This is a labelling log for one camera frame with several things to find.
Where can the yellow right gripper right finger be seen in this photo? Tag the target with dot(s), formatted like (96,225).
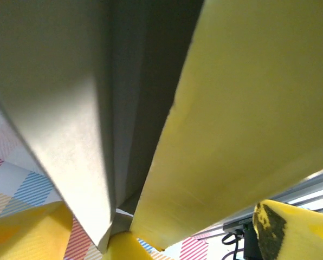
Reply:
(305,235)

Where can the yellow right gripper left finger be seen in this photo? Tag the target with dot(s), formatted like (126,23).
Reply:
(26,235)

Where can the yellow and white paper box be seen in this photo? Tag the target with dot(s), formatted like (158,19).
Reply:
(232,108)

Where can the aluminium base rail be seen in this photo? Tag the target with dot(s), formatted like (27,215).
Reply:
(313,187)

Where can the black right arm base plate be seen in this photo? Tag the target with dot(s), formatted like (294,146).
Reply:
(251,238)

